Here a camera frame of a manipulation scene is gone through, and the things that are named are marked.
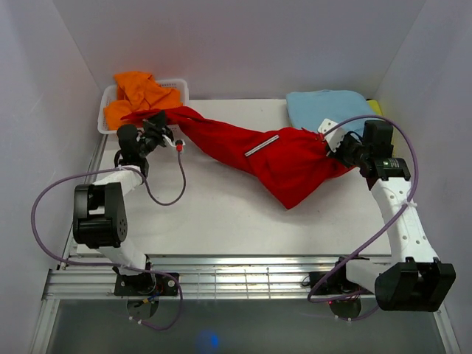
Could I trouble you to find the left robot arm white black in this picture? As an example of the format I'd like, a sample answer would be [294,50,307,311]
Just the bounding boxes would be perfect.
[73,111,173,295]

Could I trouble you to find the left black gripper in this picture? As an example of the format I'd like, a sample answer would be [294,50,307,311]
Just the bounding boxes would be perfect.
[137,110,173,159]

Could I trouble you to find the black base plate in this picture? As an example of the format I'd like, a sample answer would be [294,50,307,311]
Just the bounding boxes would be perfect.
[114,273,179,296]
[307,271,371,295]

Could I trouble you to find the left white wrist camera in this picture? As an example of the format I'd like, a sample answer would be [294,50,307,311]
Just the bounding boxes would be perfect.
[163,135,186,153]

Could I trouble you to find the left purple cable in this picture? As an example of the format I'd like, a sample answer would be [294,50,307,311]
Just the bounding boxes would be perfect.
[30,145,187,332]

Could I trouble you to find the aluminium rail frame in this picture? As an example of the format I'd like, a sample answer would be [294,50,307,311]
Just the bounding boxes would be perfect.
[33,144,459,353]

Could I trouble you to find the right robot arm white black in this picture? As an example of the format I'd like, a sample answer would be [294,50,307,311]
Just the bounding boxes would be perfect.
[322,119,456,312]

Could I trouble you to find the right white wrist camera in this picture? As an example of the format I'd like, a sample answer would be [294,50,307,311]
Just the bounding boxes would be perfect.
[317,119,346,153]

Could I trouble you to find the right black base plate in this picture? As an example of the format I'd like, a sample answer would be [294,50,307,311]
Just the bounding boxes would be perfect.
[307,271,371,295]

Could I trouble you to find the orange trousers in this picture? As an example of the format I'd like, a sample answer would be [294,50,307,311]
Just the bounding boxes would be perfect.
[103,71,184,131]

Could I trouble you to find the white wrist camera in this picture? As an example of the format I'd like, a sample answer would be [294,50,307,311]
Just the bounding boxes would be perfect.
[163,135,186,153]
[317,119,346,153]

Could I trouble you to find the red trousers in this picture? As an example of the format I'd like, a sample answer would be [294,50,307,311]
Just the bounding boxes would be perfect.
[119,106,351,209]

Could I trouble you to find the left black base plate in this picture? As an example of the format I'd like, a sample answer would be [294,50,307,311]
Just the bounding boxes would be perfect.
[114,273,179,296]

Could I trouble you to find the white plastic basket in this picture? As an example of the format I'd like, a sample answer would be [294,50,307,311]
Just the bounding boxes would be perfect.
[97,78,190,136]

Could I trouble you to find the yellow folded trousers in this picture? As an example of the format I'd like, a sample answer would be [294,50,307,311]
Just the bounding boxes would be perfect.
[365,99,398,147]

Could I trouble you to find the light blue folded trousers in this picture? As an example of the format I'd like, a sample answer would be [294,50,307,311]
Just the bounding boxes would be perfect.
[285,90,375,131]

